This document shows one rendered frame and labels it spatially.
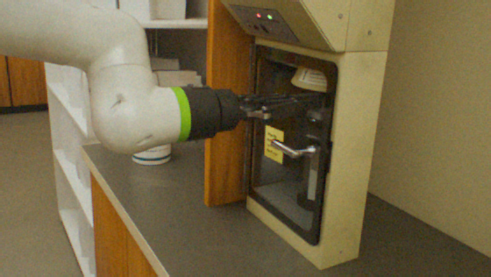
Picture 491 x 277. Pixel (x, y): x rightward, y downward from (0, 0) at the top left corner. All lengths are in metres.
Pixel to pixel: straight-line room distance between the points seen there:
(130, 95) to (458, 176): 0.87
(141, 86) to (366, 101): 0.46
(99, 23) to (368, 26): 0.48
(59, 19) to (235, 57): 0.58
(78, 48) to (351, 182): 0.59
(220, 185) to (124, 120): 0.61
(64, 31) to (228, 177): 0.70
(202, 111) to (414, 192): 0.80
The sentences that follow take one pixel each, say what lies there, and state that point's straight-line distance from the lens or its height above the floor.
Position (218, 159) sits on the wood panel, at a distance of 1.21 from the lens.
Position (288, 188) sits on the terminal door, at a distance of 1.04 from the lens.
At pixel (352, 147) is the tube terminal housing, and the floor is 1.22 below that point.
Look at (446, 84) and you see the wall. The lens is 1.26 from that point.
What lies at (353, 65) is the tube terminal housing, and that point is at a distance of 0.89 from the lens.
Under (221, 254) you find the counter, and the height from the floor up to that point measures 0.94.
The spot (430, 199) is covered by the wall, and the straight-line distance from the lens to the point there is 1.34.
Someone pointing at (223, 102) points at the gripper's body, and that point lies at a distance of 0.76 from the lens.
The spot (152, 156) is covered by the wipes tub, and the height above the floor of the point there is 0.97.
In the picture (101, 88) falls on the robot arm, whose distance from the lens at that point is 0.71.
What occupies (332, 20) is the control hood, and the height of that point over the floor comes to 1.47.
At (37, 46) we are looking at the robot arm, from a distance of 0.67.
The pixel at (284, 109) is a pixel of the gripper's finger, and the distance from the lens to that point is 0.81.
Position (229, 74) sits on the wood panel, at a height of 1.30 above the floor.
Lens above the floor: 1.51
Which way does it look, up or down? 18 degrees down
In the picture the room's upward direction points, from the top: 3 degrees clockwise
